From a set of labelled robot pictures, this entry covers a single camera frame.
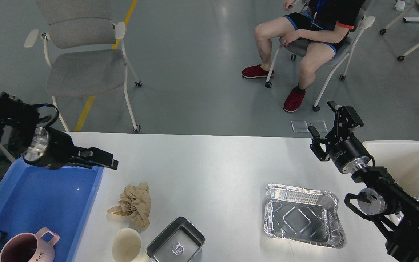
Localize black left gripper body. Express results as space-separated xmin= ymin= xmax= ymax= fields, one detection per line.
xmin=22 ymin=127 xmax=77 ymax=170

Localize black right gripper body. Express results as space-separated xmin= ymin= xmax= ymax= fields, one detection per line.
xmin=328 ymin=134 xmax=371 ymax=174

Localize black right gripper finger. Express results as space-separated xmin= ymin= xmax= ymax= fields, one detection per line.
xmin=327 ymin=101 xmax=364 ymax=140
xmin=308 ymin=126 xmax=332 ymax=162

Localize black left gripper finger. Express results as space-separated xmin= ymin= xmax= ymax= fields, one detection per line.
xmin=72 ymin=160 xmax=119 ymax=170
xmin=77 ymin=147 xmax=114 ymax=165

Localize brown paper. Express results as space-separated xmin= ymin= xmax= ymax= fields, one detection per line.
xmin=107 ymin=182 xmax=151 ymax=229

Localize aluminium foil tray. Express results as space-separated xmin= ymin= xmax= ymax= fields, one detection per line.
xmin=263 ymin=184 xmax=346 ymax=249

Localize white paper cup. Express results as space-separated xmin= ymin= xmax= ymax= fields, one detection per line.
xmin=112 ymin=228 xmax=142 ymax=262

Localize pink plastic mug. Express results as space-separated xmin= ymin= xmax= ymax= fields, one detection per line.
xmin=0 ymin=227 xmax=60 ymax=262

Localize small steel tray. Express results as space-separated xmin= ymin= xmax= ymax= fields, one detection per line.
xmin=146 ymin=216 xmax=205 ymax=262

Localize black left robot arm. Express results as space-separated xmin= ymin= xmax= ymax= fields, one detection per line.
xmin=0 ymin=92 xmax=118 ymax=170

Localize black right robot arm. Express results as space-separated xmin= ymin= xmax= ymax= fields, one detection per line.
xmin=308 ymin=101 xmax=419 ymax=262

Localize blue plastic tray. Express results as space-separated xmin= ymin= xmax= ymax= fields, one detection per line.
xmin=0 ymin=158 xmax=103 ymax=262

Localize white plastic bin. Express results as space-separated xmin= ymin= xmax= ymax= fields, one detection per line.
xmin=363 ymin=140 xmax=419 ymax=201

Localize grey office chair right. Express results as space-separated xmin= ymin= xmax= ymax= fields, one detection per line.
xmin=265 ymin=0 xmax=375 ymax=112

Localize grey office chair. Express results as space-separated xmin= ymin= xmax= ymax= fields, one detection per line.
xmin=265 ymin=0 xmax=375 ymax=112
xmin=24 ymin=0 xmax=142 ymax=132

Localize person in shorts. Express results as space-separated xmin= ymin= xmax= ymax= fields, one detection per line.
xmin=242 ymin=0 xmax=363 ymax=113

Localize grey office chair left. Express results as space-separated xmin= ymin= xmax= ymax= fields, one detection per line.
xmin=24 ymin=0 xmax=142 ymax=132

